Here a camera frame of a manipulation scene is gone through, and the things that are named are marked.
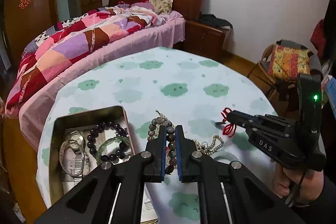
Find red knot cord pendant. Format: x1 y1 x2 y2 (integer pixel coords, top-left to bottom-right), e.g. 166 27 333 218
215 107 237 138

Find green jade bangle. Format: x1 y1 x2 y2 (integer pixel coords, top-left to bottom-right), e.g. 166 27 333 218
94 136 133 165

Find pink metal tin box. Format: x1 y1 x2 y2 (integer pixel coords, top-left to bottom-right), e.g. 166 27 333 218
48 105 158 224

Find brown stone bead bracelet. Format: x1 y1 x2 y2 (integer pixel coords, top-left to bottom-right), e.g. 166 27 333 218
147 117 178 175

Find person's right hand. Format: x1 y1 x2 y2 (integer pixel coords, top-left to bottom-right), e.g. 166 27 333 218
273 163 324 204

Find white paper leaflet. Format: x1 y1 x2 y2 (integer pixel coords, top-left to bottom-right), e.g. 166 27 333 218
61 129 160 224

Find silver wristwatch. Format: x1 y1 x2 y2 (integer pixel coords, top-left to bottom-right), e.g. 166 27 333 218
59 130 90 186

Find wicker chair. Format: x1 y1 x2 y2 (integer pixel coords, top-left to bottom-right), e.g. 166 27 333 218
255 39 323 112

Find colourful floral cushion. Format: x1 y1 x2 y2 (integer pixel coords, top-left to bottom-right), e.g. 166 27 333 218
268 44 311 82

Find wooden nightstand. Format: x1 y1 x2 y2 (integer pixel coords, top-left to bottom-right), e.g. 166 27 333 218
182 20 233 60

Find pink bed sheet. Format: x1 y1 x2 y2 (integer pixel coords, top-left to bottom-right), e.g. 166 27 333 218
18 11 185 151

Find dark clothes on nightstand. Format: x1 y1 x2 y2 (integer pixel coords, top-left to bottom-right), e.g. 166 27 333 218
199 14 233 30

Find floral pillow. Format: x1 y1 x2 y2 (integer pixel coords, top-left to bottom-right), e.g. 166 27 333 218
149 0 173 14

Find patchwork quilt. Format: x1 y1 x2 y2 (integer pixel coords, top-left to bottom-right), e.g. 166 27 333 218
4 6 167 116

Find red double happiness decal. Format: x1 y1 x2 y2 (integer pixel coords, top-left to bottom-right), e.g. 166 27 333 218
19 0 31 9

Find dark bead bracelet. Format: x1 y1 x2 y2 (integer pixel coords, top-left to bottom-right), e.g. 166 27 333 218
86 121 131 162

